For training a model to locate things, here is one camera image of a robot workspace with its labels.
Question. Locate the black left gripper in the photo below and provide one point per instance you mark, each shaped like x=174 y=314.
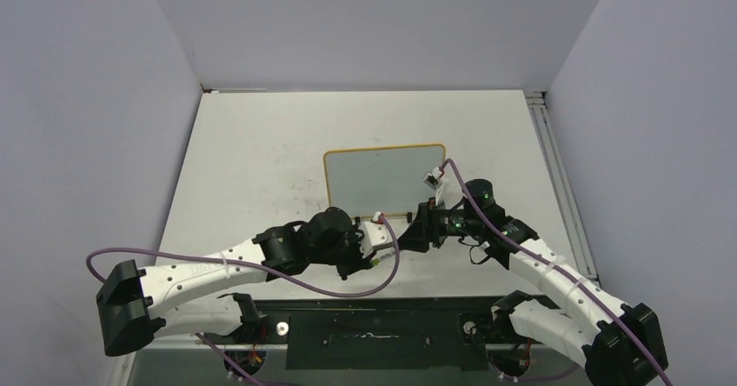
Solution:
x=358 y=262

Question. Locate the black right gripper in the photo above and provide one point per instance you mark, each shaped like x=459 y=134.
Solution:
x=421 y=233

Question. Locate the green white marker pen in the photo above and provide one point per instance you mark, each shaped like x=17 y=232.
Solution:
x=377 y=260

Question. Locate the yellow framed whiteboard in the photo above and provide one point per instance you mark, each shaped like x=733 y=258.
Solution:
x=388 y=179

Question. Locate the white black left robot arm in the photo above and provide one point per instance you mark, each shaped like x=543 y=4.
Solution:
x=137 y=304

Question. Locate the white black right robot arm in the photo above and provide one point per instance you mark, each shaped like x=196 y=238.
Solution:
x=613 y=342

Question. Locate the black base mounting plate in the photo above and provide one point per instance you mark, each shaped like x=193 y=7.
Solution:
x=384 y=333

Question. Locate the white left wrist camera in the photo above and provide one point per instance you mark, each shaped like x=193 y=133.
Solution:
x=375 y=235

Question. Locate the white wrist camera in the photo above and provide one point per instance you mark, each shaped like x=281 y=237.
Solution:
x=438 y=183
x=375 y=235

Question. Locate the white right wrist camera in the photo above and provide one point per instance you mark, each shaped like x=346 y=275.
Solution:
x=438 y=183

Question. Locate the aluminium rail frame right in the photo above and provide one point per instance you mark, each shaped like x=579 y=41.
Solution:
x=571 y=217

